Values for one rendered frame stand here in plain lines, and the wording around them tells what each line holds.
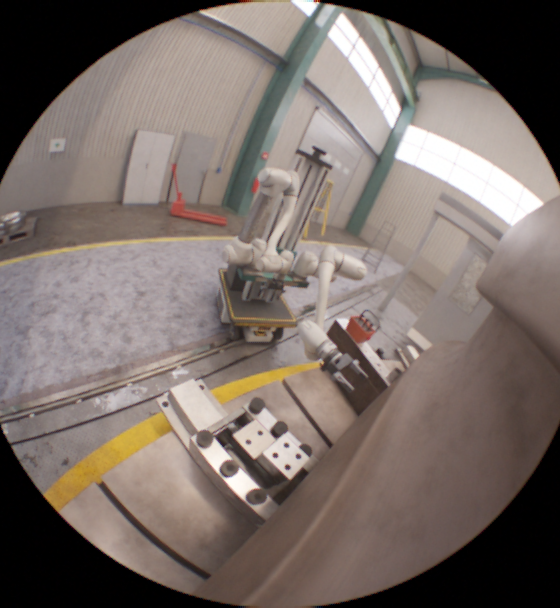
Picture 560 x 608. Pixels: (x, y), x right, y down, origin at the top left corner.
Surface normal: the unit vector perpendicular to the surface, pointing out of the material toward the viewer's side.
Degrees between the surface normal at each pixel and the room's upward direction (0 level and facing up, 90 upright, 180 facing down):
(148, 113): 90
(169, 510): 0
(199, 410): 0
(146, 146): 90
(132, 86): 90
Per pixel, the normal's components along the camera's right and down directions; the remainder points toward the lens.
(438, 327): -0.65, 0.18
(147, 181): 0.67, 0.59
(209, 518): 0.35, -0.78
